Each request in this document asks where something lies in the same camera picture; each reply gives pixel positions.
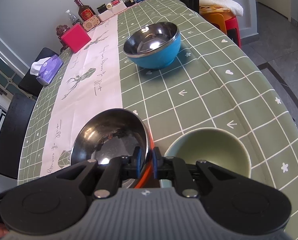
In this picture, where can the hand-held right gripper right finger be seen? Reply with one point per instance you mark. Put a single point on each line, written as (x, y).
(157, 163)

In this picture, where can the brown liquor bottle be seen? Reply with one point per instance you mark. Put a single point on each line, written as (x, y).
(85, 11)

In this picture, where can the purple tissue pack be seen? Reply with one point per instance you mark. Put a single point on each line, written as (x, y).
(48, 70)

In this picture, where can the orange plastic stool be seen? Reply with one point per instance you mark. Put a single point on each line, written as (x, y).
(214, 20)

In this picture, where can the small red label bottle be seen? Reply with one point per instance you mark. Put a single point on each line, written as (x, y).
(114, 0)

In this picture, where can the clear water bottle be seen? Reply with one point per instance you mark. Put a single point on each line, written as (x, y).
(71, 18)

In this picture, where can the green ceramic bowl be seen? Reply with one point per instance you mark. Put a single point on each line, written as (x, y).
(209, 145)

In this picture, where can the orange steel bowl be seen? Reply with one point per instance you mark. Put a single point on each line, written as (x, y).
(108, 140)

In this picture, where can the brown figurine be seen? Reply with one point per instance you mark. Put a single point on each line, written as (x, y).
(61, 30)

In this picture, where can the wooden speaker box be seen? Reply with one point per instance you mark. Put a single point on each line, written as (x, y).
(91, 23)

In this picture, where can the white storage box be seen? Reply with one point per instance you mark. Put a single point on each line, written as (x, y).
(106, 15)
(118, 8)

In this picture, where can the red plastic stool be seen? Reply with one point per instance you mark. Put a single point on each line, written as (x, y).
(234, 32)

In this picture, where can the white table runner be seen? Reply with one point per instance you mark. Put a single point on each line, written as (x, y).
(88, 92)

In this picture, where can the blue steel bowl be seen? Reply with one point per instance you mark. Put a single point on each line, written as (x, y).
(154, 57)

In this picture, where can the small cream cup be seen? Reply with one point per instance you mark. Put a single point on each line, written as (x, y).
(109, 6)

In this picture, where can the yellow cloth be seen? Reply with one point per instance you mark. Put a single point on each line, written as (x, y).
(211, 9)

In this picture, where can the white towel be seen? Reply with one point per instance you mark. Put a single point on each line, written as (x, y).
(221, 3)

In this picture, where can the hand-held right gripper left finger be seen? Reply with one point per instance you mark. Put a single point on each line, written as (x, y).
(138, 162)

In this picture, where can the dark jar black lid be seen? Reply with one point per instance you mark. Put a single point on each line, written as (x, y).
(102, 8)

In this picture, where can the green checked tablecloth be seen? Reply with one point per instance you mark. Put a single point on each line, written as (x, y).
(201, 80)

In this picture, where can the pink box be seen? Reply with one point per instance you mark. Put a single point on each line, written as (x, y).
(76, 38)

